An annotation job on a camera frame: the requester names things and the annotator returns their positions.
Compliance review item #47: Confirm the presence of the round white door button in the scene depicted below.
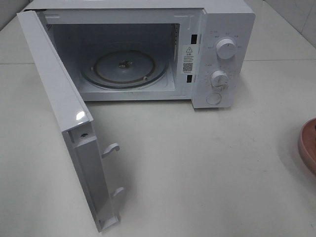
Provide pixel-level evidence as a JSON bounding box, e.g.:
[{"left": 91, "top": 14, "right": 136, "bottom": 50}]
[{"left": 206, "top": 93, "right": 221, "bottom": 105}]

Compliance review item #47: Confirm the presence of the white timer knob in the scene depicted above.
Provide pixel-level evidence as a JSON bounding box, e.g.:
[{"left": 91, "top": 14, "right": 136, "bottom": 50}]
[{"left": 210, "top": 70, "right": 229, "bottom": 88}]

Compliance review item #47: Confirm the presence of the white microwave door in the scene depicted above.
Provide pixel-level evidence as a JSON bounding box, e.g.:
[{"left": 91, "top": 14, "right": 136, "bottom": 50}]
[{"left": 17, "top": 10, "right": 119, "bottom": 232}]

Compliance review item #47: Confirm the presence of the pink round plate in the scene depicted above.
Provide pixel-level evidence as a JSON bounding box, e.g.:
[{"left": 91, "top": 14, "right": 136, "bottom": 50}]
[{"left": 298, "top": 118, "right": 316, "bottom": 175}]

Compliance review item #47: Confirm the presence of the glass microwave turntable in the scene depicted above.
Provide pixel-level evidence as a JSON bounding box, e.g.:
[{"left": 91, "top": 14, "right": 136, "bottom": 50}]
[{"left": 81, "top": 50, "right": 168, "bottom": 89}]

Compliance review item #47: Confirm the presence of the white warning label sticker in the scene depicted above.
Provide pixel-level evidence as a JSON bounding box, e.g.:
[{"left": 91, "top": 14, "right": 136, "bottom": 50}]
[{"left": 182, "top": 44, "right": 198, "bottom": 74}]

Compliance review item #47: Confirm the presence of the white microwave oven body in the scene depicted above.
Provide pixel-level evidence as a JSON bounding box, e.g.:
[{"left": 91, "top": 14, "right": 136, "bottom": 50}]
[{"left": 21, "top": 0, "right": 255, "bottom": 109}]

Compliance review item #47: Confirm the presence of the upper white power knob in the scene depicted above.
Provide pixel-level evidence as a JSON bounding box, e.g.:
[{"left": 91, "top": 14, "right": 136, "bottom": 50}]
[{"left": 215, "top": 38, "right": 237, "bottom": 60}]

